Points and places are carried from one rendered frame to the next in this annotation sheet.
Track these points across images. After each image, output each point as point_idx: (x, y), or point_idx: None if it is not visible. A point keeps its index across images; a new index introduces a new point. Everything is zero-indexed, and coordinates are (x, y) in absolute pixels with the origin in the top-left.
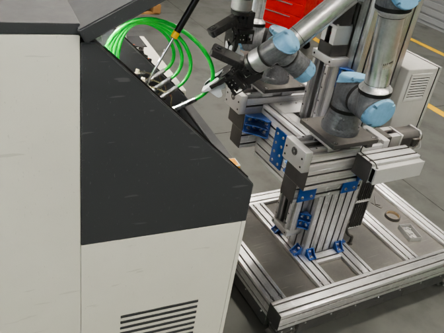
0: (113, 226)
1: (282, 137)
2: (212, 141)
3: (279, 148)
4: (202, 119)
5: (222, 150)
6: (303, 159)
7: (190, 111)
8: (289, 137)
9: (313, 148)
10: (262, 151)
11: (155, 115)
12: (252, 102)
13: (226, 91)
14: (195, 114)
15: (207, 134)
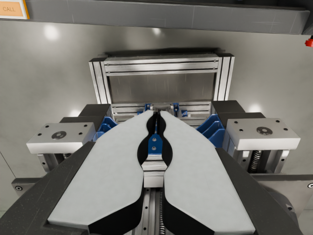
0: None
1: (154, 148)
2: (106, 3)
3: (158, 137)
4: (206, 26)
5: (70, 10)
6: (35, 135)
7: (251, 13)
8: (75, 143)
9: (40, 158)
10: (190, 123)
11: None
12: (229, 150)
13: (289, 129)
14: (231, 20)
15: (138, 7)
